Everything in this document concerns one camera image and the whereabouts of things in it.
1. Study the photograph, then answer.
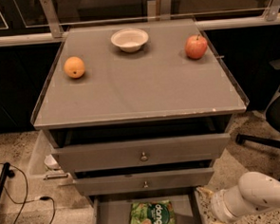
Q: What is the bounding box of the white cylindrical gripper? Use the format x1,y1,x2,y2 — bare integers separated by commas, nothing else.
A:
197,186,247,224

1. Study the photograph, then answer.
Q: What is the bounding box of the green rice chip bag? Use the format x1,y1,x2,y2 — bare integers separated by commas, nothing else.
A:
129,199,177,224

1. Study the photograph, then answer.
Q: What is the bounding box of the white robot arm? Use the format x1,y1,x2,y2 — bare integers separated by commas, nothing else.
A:
196,172,280,224

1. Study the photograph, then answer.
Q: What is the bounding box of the middle grey drawer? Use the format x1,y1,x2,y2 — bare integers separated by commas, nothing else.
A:
74,168,214,196

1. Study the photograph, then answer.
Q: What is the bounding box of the grey drawer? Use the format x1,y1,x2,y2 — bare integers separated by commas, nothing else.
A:
52,133,230,174
93,188,206,224
74,168,214,196

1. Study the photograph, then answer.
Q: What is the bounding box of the bottom grey drawer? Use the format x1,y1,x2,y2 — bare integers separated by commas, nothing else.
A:
93,188,206,224

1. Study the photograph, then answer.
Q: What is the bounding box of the grey drawer cabinet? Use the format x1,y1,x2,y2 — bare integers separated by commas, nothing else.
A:
25,14,257,224

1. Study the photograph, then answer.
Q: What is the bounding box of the top grey drawer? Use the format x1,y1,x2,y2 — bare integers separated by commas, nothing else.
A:
52,133,230,174

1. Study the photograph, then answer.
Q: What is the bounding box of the red apple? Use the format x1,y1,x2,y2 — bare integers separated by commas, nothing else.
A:
184,34,207,59

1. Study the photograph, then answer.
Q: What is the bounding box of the white object in bin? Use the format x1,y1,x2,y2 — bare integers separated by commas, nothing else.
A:
44,155,60,171

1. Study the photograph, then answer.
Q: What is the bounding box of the white paper bowl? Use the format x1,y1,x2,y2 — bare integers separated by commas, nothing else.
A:
111,28,149,53

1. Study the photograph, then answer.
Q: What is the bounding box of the orange fruit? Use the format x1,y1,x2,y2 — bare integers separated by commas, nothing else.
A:
63,56,85,79

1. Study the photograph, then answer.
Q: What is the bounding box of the black stand leg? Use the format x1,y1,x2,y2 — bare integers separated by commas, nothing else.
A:
0,162,10,198

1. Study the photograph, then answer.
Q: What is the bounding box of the metal window bracket right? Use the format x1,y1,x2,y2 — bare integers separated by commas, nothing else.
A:
263,0,280,22

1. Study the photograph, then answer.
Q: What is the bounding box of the metal window bracket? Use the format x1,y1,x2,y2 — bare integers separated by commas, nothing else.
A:
40,0,63,38
159,0,172,20
263,0,280,22

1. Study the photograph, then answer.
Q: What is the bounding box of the metal window bracket centre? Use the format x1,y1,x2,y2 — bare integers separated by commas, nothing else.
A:
159,0,172,20

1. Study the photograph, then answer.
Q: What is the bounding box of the metal window bracket left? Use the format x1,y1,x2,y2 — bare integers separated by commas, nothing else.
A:
40,0,63,38

